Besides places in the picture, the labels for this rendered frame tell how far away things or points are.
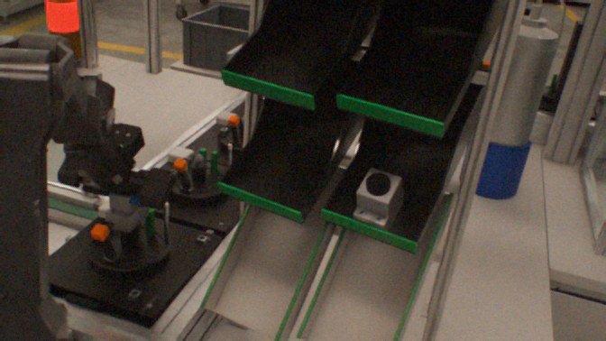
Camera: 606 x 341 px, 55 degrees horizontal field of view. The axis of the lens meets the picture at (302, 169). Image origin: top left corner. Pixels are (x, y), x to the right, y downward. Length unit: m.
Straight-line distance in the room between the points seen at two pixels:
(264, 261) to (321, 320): 0.12
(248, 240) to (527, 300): 0.62
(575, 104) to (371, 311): 1.17
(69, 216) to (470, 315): 0.81
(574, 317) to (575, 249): 0.16
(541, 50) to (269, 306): 0.92
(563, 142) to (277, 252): 1.21
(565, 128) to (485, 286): 0.76
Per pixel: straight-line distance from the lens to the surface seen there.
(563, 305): 1.48
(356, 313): 0.87
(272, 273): 0.90
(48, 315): 0.61
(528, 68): 1.50
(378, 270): 0.88
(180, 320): 0.95
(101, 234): 0.96
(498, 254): 1.40
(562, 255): 1.48
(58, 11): 1.08
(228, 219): 1.16
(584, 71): 1.86
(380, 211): 0.73
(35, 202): 0.58
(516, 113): 1.53
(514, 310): 1.26
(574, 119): 1.90
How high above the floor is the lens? 1.61
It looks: 28 degrees down
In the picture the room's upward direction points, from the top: 6 degrees clockwise
